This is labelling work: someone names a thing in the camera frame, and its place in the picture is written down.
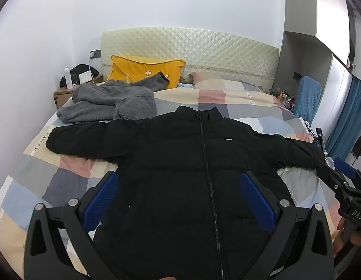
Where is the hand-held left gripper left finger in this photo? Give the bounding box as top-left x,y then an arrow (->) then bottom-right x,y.
23,171 -> 120,280

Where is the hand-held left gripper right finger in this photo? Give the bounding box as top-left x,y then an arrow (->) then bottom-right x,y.
239,171 -> 335,280

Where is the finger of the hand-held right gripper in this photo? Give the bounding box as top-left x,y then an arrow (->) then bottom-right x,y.
333,157 -> 361,191
316,163 -> 351,200

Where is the black puffer jacket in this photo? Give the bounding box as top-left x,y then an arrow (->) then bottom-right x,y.
46,106 -> 327,280

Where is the person's right hand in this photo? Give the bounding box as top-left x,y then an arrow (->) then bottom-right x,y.
333,219 -> 361,257

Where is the blue curtain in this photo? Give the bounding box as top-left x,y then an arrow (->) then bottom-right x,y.
326,74 -> 361,159

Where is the pastel patchwork duvet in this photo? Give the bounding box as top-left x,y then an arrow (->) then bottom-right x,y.
0,79 -> 340,280

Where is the blue knitted towel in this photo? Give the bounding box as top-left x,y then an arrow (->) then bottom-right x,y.
293,76 -> 322,126

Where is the cluster of small toiletry bottles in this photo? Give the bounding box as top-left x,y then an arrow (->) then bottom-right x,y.
274,89 -> 298,110

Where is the grey fleece garment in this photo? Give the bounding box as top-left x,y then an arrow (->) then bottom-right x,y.
56,71 -> 171,124

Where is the wooden nightstand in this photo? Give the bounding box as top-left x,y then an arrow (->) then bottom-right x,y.
53,74 -> 104,110

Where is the clear plastic bottle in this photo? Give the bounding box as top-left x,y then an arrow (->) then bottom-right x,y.
64,66 -> 74,90

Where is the black bag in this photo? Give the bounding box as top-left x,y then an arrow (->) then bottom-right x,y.
60,64 -> 99,88

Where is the pink pillow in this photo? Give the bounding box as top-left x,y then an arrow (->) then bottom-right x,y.
192,72 -> 224,86

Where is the yellow cushion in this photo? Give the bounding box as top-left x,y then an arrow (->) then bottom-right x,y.
106,55 -> 187,89

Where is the white wardrobe cabinet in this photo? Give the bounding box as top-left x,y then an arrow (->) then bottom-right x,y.
281,0 -> 357,129

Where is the cream quilted headboard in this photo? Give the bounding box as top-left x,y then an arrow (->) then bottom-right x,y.
100,26 -> 280,92

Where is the black device with cables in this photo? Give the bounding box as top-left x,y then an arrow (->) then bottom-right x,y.
305,122 -> 329,156

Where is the white charging cable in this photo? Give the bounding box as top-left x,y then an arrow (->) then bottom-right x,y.
86,53 -> 96,84

